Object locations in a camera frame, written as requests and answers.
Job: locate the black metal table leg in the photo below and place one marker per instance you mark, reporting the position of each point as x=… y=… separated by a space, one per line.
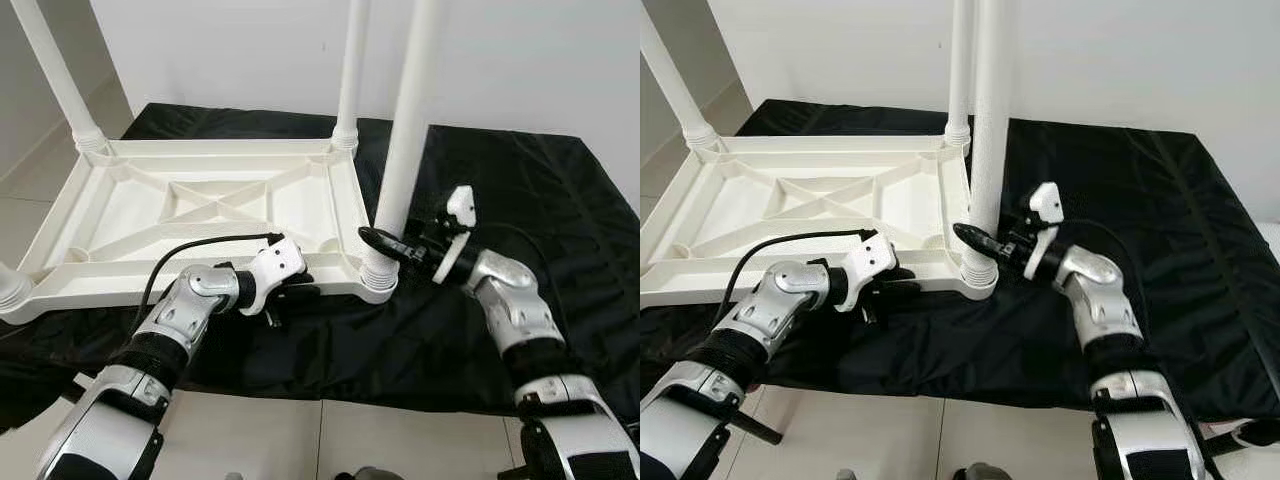
x=512 y=470
x=758 y=430

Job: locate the grey right robot leg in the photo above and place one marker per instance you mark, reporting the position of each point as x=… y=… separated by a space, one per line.
x=982 y=472
x=370 y=474

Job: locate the white curved plastic piece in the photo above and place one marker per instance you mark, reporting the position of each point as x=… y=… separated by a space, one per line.
x=1260 y=432

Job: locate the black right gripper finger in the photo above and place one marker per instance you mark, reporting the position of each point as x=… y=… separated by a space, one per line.
x=382 y=243
x=976 y=239

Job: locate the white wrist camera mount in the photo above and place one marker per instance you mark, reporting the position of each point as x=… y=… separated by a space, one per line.
x=460 y=205
x=275 y=265
x=1047 y=200
x=868 y=260

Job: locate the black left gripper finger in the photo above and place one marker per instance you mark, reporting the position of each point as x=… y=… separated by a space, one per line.
x=300 y=293
x=898 y=289

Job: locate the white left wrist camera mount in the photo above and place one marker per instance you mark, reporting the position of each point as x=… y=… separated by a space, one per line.
x=868 y=260
x=275 y=265

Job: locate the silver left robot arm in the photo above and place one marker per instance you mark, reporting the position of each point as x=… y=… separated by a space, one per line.
x=770 y=310
x=180 y=310

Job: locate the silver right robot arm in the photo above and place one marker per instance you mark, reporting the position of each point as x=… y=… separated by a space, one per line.
x=1100 y=300
x=520 y=310

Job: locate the white plastic table top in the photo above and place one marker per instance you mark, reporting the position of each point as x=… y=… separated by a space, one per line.
x=800 y=200
x=130 y=210

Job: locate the black table cloth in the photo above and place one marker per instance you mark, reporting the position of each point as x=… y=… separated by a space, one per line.
x=520 y=250
x=1180 y=250

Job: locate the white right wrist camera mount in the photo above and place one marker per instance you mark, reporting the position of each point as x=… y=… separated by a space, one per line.
x=1047 y=200
x=460 y=205

